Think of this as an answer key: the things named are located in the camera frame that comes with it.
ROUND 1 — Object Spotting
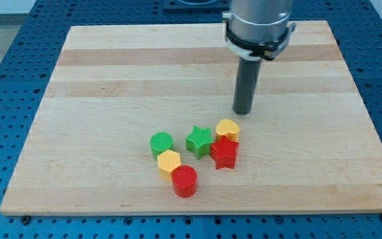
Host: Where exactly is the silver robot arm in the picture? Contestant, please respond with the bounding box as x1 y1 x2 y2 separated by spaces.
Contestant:
222 0 296 61

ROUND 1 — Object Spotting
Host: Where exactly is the green star block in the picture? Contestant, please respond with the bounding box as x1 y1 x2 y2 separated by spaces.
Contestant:
186 125 214 160

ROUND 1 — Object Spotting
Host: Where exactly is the red star block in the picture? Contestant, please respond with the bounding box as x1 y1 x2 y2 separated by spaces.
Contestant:
210 136 239 170

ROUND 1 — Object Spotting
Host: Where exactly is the yellow heart block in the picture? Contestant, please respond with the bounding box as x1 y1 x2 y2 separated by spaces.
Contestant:
216 119 240 142

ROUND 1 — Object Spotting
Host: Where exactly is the green cylinder block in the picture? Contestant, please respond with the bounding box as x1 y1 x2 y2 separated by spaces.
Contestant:
149 132 174 160

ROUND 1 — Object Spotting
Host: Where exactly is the yellow hexagon block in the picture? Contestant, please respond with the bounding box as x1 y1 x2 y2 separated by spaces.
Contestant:
157 149 182 181

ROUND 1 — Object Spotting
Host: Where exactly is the red cylinder block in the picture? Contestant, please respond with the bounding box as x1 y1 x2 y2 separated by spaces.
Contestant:
171 165 198 198

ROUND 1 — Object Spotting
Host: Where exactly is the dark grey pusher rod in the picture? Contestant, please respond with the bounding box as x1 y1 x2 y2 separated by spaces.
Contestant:
233 58 261 115

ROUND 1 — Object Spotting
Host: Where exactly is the wooden board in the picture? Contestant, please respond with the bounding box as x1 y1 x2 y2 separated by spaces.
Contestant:
0 21 382 216

